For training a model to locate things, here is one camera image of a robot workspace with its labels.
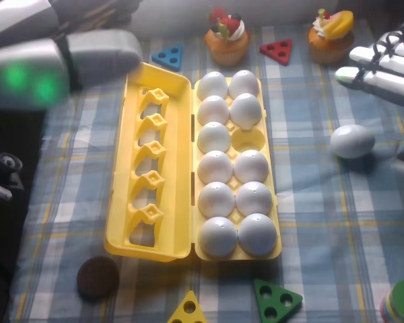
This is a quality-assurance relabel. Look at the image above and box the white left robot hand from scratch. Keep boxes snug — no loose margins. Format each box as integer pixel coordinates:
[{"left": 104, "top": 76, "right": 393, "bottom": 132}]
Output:
[{"left": 0, "top": 29, "right": 144, "bottom": 110}]

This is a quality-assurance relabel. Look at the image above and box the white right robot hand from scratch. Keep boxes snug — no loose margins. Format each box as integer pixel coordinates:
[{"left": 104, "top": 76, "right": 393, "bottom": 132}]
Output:
[{"left": 335, "top": 22, "right": 404, "bottom": 174}]

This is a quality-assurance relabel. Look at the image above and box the white toy egg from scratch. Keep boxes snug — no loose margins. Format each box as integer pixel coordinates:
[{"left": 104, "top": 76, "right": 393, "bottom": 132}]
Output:
[
  {"left": 197, "top": 181, "right": 236, "bottom": 217},
  {"left": 198, "top": 216, "right": 239, "bottom": 258},
  {"left": 197, "top": 71, "right": 229, "bottom": 101},
  {"left": 329, "top": 124, "right": 376, "bottom": 159},
  {"left": 197, "top": 96, "right": 230, "bottom": 126},
  {"left": 197, "top": 150, "right": 235, "bottom": 184},
  {"left": 229, "top": 92, "right": 262, "bottom": 131},
  {"left": 234, "top": 181, "right": 273, "bottom": 216},
  {"left": 197, "top": 121, "right": 232, "bottom": 153},
  {"left": 228, "top": 69, "right": 260, "bottom": 98},
  {"left": 233, "top": 149, "right": 269, "bottom": 183},
  {"left": 238, "top": 213, "right": 278, "bottom": 255}
]

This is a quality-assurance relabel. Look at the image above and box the yellow egg carton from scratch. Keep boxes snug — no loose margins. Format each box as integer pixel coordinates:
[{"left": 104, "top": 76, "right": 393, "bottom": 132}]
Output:
[{"left": 103, "top": 62, "right": 283, "bottom": 262}]

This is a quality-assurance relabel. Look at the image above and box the toy cupcake with orange slice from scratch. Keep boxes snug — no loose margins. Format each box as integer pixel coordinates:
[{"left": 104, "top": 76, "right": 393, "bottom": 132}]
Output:
[{"left": 307, "top": 9, "right": 356, "bottom": 65}]

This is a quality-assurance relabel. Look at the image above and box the red triangle block with holes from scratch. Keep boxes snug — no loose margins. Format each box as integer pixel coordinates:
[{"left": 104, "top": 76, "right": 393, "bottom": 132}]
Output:
[{"left": 259, "top": 38, "right": 294, "bottom": 67}]

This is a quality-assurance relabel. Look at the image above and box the blue triangle block with holes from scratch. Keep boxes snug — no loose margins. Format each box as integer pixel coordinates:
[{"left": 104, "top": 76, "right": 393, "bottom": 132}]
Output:
[{"left": 150, "top": 43, "right": 184, "bottom": 72}]

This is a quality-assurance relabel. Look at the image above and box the toy cupcake with strawberries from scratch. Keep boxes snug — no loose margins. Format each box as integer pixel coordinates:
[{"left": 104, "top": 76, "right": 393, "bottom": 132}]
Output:
[{"left": 203, "top": 7, "right": 251, "bottom": 67}]

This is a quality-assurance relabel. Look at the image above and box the white backdrop board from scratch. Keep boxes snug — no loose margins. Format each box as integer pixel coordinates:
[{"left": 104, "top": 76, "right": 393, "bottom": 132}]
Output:
[{"left": 131, "top": 0, "right": 339, "bottom": 34}]

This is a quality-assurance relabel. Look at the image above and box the blue plaid tablecloth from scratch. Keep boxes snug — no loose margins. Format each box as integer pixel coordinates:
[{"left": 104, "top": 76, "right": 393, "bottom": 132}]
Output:
[{"left": 6, "top": 16, "right": 404, "bottom": 323}]

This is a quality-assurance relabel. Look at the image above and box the dark brown toy cookie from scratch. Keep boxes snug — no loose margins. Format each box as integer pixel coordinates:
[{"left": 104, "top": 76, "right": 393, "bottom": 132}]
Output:
[{"left": 76, "top": 256, "right": 120, "bottom": 299}]

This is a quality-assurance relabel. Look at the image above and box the green triangle block with holes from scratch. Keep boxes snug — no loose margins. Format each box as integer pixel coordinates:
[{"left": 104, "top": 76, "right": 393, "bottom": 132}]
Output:
[{"left": 253, "top": 278, "right": 304, "bottom": 323}]

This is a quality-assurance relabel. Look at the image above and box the yellow triangle block with holes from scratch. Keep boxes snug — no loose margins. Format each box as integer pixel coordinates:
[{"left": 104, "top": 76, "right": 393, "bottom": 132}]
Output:
[{"left": 166, "top": 290, "right": 208, "bottom": 323}]

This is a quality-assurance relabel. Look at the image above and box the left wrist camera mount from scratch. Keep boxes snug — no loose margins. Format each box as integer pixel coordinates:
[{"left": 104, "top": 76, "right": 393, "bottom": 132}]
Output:
[{"left": 0, "top": 151, "right": 24, "bottom": 202}]

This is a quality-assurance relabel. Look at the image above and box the coloured ring stack toy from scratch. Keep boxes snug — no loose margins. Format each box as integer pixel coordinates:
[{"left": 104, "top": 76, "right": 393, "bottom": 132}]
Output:
[{"left": 379, "top": 279, "right": 404, "bottom": 323}]

